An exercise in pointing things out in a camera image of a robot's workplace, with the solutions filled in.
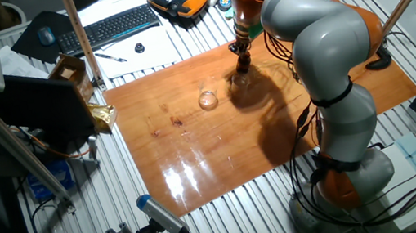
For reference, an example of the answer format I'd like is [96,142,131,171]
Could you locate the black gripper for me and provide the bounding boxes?
[227,38,253,58]

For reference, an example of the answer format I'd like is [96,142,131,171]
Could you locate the black pen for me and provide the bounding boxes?
[94,47,129,67]

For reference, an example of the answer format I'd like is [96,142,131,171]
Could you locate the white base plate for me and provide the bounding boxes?
[373,141,416,232]

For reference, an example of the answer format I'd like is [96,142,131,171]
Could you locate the slanted aluminium profile bar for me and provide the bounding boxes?
[0,48,77,223]

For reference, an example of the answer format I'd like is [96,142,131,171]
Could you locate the light blue box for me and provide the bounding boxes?
[392,131,416,178]

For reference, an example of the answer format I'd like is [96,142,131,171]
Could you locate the small brown cardboard box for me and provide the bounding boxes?
[45,50,96,107]

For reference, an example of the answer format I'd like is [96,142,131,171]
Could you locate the blue computer mouse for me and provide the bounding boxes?
[36,25,57,48]

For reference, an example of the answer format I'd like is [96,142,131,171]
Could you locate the black mouse pad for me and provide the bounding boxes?
[6,7,79,70]

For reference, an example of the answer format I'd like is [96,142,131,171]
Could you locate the black metal screw clamp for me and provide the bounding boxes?
[361,42,394,72]

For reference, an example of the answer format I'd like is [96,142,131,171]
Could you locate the black laptop screen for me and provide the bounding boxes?
[0,54,100,159]

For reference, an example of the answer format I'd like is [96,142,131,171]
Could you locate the white paper sheet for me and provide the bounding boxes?
[90,22,184,82]

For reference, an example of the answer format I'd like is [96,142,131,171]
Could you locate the brown wooden board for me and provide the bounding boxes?
[93,0,416,226]

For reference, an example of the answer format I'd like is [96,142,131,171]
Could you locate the black computer keyboard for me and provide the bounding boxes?
[53,2,164,59]

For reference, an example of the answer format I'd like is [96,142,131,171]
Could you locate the white paper stack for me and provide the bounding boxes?
[74,0,151,29]

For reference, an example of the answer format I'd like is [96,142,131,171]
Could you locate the blue plastic packet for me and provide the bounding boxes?
[25,158,77,202]

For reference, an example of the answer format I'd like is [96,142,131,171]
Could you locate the tan upright frame post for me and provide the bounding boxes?
[60,0,107,95]

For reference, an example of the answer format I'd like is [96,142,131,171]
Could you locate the amber glass bottle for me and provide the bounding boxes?
[234,51,254,77]

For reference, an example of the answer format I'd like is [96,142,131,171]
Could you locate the black bottle cap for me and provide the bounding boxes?
[132,41,146,55]

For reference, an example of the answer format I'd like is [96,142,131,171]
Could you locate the orange cable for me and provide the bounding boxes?
[13,116,93,168]

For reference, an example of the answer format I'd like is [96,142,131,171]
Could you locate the clear glass beaker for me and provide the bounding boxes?
[195,75,224,113]
[228,70,253,93]

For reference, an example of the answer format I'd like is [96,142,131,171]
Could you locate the gold foil bag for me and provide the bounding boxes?
[87,99,121,137]

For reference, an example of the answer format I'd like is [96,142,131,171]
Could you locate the silver camera with blue end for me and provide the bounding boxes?
[135,188,191,233]

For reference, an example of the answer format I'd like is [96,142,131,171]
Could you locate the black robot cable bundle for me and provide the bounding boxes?
[261,7,416,233]

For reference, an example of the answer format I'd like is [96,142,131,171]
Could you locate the crumpled white papers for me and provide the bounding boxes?
[0,39,50,87]

